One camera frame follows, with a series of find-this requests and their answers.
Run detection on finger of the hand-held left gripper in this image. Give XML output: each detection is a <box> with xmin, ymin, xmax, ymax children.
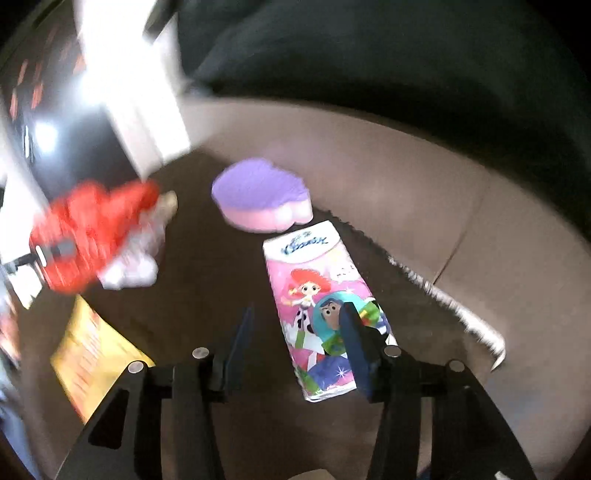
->
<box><xmin>32</xmin><ymin>242</ymin><xmax>77</xmax><ymax>267</ymax></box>

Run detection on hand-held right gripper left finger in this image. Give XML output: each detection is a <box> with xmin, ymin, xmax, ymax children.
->
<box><xmin>55</xmin><ymin>303</ymin><xmax>256</xmax><ymax>480</ymax></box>

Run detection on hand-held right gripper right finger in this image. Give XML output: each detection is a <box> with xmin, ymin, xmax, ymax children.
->
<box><xmin>338</xmin><ymin>305</ymin><xmax>539</xmax><ymax>480</ymax></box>

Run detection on red plastic bag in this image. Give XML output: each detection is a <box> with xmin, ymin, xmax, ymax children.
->
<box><xmin>28</xmin><ymin>179</ymin><xmax>161</xmax><ymax>295</ymax></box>

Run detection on cartoon print tissue pack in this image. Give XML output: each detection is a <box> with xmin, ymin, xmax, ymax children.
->
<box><xmin>262</xmin><ymin>220</ymin><xmax>399</xmax><ymax>404</ymax></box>

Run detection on brown tablecloth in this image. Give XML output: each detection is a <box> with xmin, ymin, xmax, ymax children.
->
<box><xmin>18</xmin><ymin>148</ymin><xmax>507</xmax><ymax>480</ymax></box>

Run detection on crumpled white tissue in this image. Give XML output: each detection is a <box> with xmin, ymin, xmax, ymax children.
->
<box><xmin>98</xmin><ymin>191</ymin><xmax>179</xmax><ymax>292</ymax></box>

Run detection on yellow snack wrapper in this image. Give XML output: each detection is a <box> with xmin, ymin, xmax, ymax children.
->
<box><xmin>49</xmin><ymin>294</ymin><xmax>156</xmax><ymax>424</ymax></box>

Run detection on black refrigerator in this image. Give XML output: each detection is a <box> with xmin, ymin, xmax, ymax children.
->
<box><xmin>0</xmin><ymin>14</ymin><xmax>140</xmax><ymax>197</ymax></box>

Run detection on purple sponge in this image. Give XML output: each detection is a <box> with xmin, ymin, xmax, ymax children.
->
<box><xmin>211</xmin><ymin>157</ymin><xmax>315</xmax><ymax>233</ymax></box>

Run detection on orange fridge magnets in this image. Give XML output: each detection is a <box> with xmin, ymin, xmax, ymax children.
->
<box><xmin>8</xmin><ymin>23</ymin><xmax>89</xmax><ymax>118</ymax></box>

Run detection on white shelf cabinet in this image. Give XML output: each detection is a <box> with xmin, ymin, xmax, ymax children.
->
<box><xmin>73</xmin><ymin>0</ymin><xmax>193</xmax><ymax>180</ymax></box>

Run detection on black cloth bag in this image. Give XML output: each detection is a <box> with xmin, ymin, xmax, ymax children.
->
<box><xmin>177</xmin><ymin>0</ymin><xmax>591</xmax><ymax>223</ymax></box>

